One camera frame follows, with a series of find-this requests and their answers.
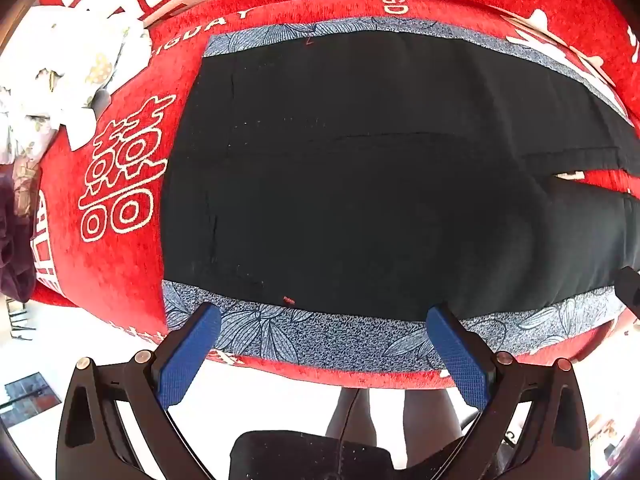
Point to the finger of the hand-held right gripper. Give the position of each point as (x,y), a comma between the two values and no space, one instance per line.
(628,287)

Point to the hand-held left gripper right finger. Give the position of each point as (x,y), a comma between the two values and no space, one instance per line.
(461,357)

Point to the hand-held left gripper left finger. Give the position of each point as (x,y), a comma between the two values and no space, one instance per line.
(189,355)

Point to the black pants with floral stripes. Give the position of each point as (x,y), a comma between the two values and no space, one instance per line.
(350,185)

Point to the red printed blanket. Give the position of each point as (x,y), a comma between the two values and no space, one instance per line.
(125,260)

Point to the dark purple cloth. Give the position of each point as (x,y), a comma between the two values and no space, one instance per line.
(12,240)

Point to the white floral cloth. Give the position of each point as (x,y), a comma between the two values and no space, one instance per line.
(75,60)

